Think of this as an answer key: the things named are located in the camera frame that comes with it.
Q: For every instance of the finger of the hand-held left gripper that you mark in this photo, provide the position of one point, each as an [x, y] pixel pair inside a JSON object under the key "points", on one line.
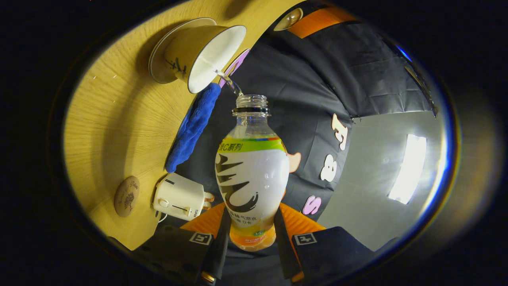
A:
{"points": [[317, 20]]}

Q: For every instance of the clear water bottle white label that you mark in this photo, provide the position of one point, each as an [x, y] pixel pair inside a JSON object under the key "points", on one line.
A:
{"points": [[252, 174]]}

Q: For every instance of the white teacup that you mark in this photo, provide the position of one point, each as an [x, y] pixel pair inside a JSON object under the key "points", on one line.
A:
{"points": [[190, 51]]}

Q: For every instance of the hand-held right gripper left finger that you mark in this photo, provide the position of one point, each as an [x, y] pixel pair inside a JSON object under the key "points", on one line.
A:
{"points": [[220, 246]]}

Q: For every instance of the round cork coaster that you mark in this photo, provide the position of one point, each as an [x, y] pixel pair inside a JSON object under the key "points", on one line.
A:
{"points": [[127, 196]]}

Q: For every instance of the purple paper cutout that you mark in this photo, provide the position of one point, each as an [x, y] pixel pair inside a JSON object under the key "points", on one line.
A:
{"points": [[237, 63]]}

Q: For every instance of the white teacup lid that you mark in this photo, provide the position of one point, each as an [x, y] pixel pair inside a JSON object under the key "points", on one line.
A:
{"points": [[287, 20]]}

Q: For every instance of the ceiling light panel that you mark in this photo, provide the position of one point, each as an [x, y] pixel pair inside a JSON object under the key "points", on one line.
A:
{"points": [[408, 171]]}

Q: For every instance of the blue towel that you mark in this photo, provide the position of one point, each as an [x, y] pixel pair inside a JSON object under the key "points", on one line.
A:
{"points": [[194, 127]]}

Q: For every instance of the white saucer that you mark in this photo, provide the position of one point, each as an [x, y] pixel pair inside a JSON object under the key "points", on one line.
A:
{"points": [[158, 59]]}

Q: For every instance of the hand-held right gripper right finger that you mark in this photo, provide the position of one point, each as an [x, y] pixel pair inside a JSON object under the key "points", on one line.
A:
{"points": [[282, 246]]}

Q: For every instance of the white toaster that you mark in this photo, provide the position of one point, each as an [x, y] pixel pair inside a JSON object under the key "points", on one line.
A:
{"points": [[178, 196]]}

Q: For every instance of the toast slice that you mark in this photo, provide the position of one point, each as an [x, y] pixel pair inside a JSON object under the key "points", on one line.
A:
{"points": [[207, 205], [209, 196]]}

